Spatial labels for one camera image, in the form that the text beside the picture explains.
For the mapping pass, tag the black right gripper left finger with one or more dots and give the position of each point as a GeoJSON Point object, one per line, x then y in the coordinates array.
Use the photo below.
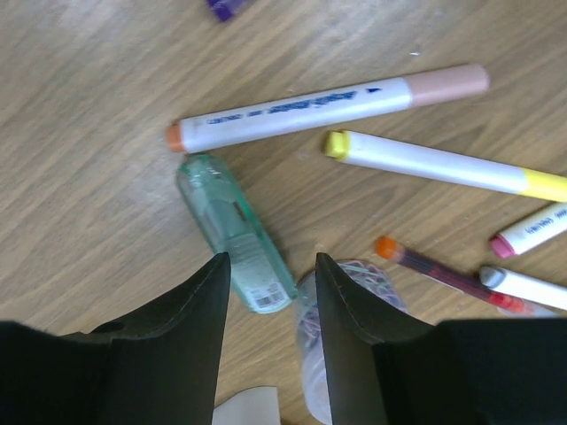
{"type": "Point", "coordinates": [159, 364]}

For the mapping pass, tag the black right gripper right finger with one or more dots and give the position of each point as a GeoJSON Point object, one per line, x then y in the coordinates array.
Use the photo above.
{"type": "Point", "coordinates": [355, 325]}

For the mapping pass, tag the clear jar of paper clips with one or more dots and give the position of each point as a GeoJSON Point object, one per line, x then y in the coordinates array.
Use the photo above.
{"type": "Point", "coordinates": [308, 329]}

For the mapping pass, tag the red transparent pen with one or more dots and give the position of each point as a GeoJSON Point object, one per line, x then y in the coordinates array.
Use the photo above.
{"type": "Point", "coordinates": [393, 251]}

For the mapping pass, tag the green transparent highlighter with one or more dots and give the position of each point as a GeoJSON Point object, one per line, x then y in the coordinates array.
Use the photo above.
{"type": "Point", "coordinates": [228, 222]}

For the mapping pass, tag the white marker yellow cap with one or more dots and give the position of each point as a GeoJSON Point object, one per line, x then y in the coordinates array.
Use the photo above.
{"type": "Point", "coordinates": [405, 158]}

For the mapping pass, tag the white marker grey cap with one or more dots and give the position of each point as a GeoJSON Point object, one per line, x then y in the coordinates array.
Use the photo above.
{"type": "Point", "coordinates": [523, 286]}

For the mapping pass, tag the white marker peach cap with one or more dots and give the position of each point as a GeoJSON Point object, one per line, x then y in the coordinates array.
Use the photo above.
{"type": "Point", "coordinates": [316, 110]}

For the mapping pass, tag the white marker pink cap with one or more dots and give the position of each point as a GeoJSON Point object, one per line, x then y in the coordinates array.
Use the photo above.
{"type": "Point", "coordinates": [530, 232]}

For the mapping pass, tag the purple dark marker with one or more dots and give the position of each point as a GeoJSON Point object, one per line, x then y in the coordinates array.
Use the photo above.
{"type": "Point", "coordinates": [224, 10]}

